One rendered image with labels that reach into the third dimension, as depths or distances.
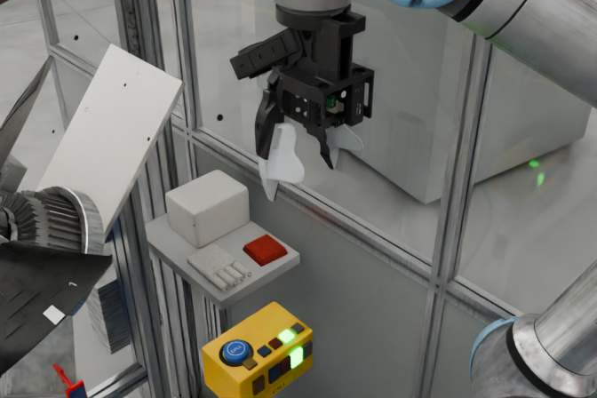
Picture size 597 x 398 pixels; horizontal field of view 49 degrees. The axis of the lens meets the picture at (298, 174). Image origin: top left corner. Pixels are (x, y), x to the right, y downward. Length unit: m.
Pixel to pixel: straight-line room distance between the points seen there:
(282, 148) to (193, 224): 0.93
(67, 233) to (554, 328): 0.85
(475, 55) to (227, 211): 0.78
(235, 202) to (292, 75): 1.01
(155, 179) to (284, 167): 1.17
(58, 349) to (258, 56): 0.76
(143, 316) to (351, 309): 0.49
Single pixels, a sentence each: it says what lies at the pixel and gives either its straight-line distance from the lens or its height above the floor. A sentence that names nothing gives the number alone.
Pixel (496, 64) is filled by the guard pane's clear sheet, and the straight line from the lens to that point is 1.10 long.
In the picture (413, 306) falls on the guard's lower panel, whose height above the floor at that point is 0.89.
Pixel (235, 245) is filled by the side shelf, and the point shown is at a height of 0.86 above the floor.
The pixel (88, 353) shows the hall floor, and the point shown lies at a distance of 2.65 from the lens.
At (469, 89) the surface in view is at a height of 1.41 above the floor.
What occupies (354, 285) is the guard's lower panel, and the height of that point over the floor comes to 0.83.
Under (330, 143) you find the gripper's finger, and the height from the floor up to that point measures 1.51.
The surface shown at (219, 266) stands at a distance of 1.54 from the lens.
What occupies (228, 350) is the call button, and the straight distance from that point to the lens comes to 1.08.
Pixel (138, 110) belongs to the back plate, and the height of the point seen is 1.29.
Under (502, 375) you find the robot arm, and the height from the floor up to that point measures 1.25.
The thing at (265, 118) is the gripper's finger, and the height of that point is 1.57.
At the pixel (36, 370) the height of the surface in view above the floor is 1.00.
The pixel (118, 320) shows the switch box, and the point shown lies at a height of 0.72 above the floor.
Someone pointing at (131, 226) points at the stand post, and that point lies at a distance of 1.44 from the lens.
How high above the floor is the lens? 1.88
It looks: 33 degrees down
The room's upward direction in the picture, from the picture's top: straight up
